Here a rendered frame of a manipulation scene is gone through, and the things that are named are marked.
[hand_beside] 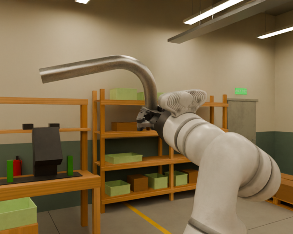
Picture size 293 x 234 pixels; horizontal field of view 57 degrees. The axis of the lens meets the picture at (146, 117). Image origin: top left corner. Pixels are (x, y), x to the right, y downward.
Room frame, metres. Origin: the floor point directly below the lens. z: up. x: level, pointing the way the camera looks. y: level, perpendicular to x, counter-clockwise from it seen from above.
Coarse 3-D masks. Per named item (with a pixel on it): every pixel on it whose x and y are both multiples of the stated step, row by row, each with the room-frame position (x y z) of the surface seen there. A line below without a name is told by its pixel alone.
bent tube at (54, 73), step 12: (84, 60) 0.56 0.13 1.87; (96, 60) 0.56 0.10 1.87; (108, 60) 0.57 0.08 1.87; (120, 60) 0.57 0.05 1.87; (132, 60) 0.58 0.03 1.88; (48, 72) 0.53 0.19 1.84; (60, 72) 0.54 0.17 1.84; (72, 72) 0.54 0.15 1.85; (84, 72) 0.55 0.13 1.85; (96, 72) 0.57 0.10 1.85; (144, 72) 0.60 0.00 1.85; (144, 84) 0.61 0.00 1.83; (144, 96) 0.63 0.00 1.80; (156, 96) 0.63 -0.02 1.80; (156, 108) 0.63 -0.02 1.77
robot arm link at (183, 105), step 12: (168, 96) 0.46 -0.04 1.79; (180, 96) 0.47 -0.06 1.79; (192, 96) 0.47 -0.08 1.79; (204, 96) 0.48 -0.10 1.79; (168, 108) 0.47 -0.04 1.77; (180, 108) 0.47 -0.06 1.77; (192, 108) 0.48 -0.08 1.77; (168, 120) 0.49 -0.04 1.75; (180, 120) 0.46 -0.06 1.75; (168, 132) 0.47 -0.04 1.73; (168, 144) 0.50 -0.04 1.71
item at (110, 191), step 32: (96, 96) 5.14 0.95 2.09; (128, 96) 5.04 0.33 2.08; (224, 96) 6.15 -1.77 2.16; (96, 128) 5.14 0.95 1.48; (128, 128) 5.08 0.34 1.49; (224, 128) 6.15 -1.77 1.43; (96, 160) 5.14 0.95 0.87; (128, 160) 5.04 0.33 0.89; (160, 160) 5.33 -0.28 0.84; (128, 192) 5.06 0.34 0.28; (160, 192) 5.28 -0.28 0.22
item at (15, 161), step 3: (18, 156) 4.57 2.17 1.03; (18, 159) 4.57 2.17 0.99; (15, 162) 4.50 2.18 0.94; (18, 162) 4.51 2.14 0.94; (21, 162) 4.57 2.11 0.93; (15, 165) 4.50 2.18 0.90; (18, 165) 4.51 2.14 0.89; (21, 165) 4.57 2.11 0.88; (15, 168) 4.50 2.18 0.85; (18, 168) 4.51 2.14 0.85; (21, 168) 4.53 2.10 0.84; (15, 171) 4.50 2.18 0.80; (18, 171) 4.51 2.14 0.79; (21, 171) 4.53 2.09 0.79; (15, 174) 4.50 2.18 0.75; (18, 174) 4.51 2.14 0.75; (21, 174) 4.53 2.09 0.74
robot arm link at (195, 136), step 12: (192, 120) 0.45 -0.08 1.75; (204, 120) 0.45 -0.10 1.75; (180, 132) 0.44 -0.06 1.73; (192, 132) 0.42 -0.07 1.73; (204, 132) 0.40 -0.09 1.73; (216, 132) 0.41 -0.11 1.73; (180, 144) 0.44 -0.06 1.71; (192, 144) 0.41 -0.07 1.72; (204, 144) 0.40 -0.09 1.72; (192, 156) 0.41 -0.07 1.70; (276, 168) 0.34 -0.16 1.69; (276, 180) 0.34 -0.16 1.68; (264, 192) 0.33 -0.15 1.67
